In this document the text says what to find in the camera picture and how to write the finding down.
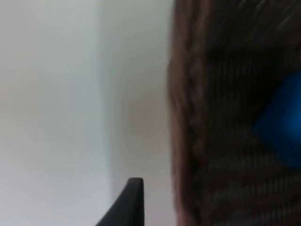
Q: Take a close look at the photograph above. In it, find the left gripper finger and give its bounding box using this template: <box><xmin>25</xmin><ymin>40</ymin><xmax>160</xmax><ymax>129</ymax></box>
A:
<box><xmin>95</xmin><ymin>178</ymin><xmax>145</xmax><ymax>226</ymax></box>

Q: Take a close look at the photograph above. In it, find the dark brown wicker basket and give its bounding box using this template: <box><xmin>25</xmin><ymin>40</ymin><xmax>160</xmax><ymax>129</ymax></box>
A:
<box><xmin>166</xmin><ymin>0</ymin><xmax>301</xmax><ymax>226</ymax></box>

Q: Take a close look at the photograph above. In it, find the large blue cube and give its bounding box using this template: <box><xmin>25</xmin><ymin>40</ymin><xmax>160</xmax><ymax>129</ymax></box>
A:
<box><xmin>252</xmin><ymin>71</ymin><xmax>301</xmax><ymax>166</ymax></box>

